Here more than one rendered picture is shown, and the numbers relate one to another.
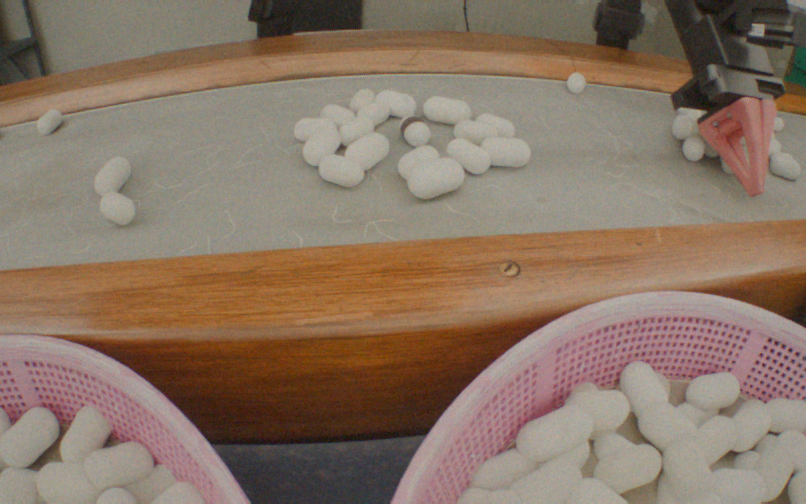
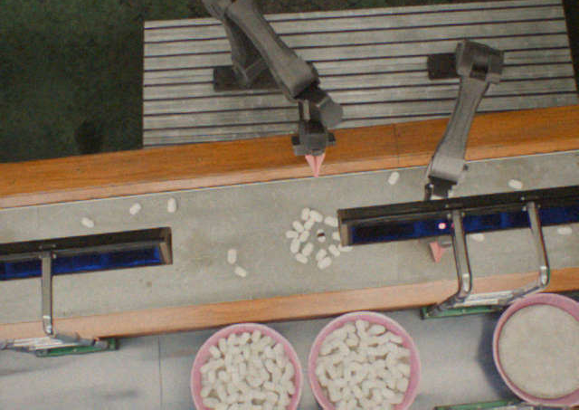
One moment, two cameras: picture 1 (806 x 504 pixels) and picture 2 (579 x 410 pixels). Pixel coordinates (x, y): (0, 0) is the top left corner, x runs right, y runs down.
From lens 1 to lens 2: 1.56 m
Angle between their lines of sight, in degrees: 36
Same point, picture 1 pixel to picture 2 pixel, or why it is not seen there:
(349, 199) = (303, 266)
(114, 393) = (265, 330)
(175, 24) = not seen: outside the picture
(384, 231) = (311, 279)
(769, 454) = (383, 347)
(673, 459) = (360, 343)
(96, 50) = not seen: outside the picture
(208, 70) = (239, 176)
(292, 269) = (295, 301)
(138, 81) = (206, 178)
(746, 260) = (398, 300)
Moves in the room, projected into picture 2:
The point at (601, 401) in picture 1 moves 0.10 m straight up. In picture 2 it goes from (348, 328) to (351, 325)
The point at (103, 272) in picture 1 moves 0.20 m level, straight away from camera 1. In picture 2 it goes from (253, 303) to (203, 242)
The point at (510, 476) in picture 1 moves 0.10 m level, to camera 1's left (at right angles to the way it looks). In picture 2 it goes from (330, 339) to (289, 336)
